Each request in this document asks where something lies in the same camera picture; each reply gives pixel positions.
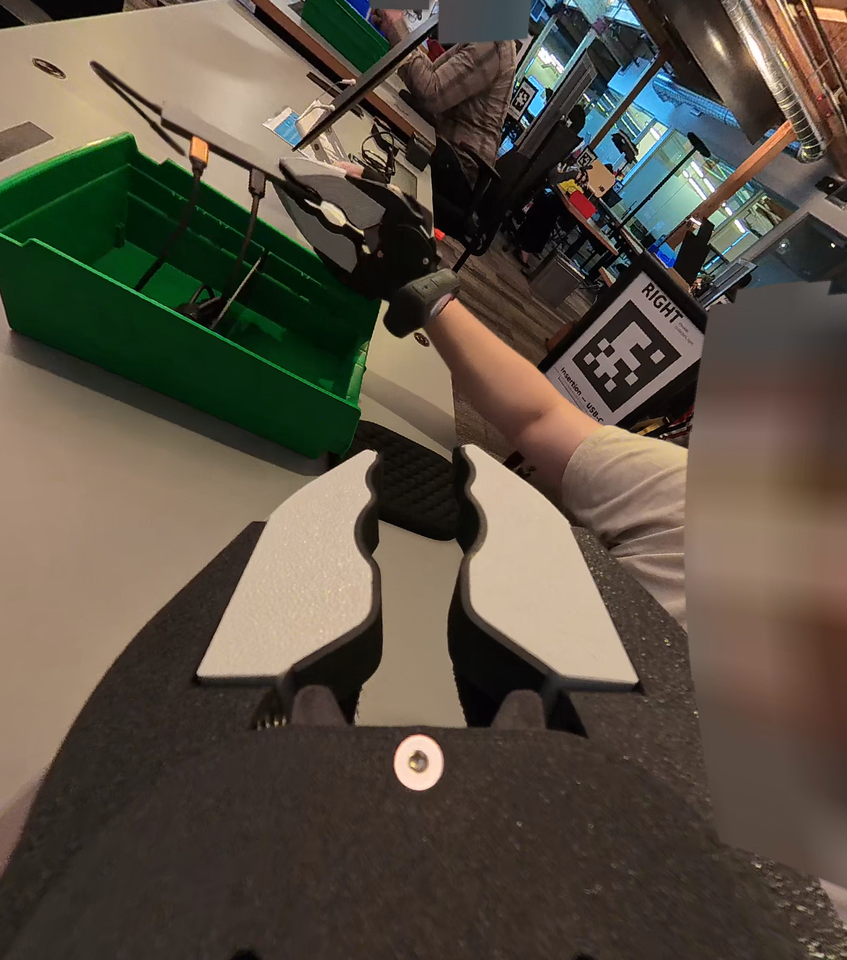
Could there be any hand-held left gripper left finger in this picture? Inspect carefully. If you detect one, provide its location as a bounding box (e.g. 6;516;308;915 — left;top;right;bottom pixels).
196;448;385;702

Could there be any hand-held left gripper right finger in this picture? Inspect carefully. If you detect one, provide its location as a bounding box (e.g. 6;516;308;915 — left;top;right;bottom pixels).
446;444;641;699

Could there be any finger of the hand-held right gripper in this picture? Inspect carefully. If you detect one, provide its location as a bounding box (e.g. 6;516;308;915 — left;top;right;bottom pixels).
277;156;396;224
275;182;370;276

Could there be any black usb-c cable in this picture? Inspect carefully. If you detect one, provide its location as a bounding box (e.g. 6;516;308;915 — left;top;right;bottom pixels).
176;168;271;327

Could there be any dark usb hub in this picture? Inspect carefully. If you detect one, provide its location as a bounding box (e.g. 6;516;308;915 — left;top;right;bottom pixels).
159;103;301;181

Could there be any black cable with orange plug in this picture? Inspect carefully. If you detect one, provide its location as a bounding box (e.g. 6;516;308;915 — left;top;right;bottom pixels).
134;137;212;294

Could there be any green plastic bin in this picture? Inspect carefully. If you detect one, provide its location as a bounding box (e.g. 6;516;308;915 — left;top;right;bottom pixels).
0;131;383;460

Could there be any black hub tether cable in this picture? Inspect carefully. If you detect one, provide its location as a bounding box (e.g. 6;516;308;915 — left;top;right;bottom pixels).
89;60;186;156

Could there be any person's right forearm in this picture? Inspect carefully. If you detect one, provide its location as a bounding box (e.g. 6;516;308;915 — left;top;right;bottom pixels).
429;296;599;490

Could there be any blue and white packet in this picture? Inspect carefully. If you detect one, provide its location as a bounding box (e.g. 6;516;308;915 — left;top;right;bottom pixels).
264;107;306;149

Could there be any black office chair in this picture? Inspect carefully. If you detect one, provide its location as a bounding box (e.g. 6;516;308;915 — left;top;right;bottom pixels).
429;138;506;250

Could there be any thin black monitor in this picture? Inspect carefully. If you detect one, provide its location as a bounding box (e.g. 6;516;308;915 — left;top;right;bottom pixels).
290;21;441;153

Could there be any person's light shirt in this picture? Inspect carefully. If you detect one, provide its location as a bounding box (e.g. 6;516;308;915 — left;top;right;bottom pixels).
561;426;689;633

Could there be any stack of green bins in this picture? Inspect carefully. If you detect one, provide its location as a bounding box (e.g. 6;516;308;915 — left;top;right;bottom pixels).
299;0;395;73

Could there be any black textured pad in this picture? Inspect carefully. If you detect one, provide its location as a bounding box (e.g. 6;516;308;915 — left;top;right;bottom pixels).
348;418;464;543

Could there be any printed tag sign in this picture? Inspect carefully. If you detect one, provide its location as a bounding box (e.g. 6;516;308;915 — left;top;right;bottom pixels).
542;251;707;430

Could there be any silver ventilation duct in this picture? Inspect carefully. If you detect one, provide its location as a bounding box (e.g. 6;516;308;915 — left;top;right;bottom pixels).
722;0;839;163

